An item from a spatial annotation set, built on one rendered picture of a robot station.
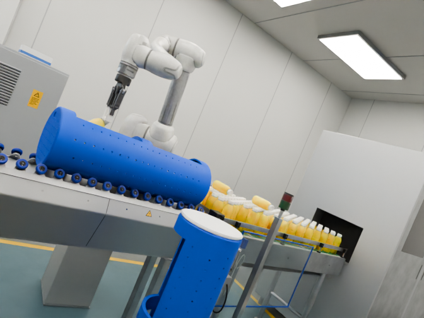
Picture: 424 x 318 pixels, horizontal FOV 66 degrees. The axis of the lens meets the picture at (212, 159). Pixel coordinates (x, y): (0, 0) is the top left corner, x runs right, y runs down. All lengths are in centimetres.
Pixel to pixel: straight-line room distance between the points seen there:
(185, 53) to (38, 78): 141
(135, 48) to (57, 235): 93
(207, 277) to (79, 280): 129
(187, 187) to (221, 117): 341
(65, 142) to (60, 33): 299
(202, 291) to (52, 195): 75
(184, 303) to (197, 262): 16
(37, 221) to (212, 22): 400
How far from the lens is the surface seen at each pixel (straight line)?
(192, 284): 131
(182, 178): 176
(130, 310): 227
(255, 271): 208
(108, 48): 446
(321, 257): 289
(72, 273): 240
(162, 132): 218
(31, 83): 307
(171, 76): 161
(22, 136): 311
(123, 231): 176
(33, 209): 158
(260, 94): 551
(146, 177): 166
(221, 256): 129
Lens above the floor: 131
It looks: 1 degrees down
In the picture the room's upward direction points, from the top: 23 degrees clockwise
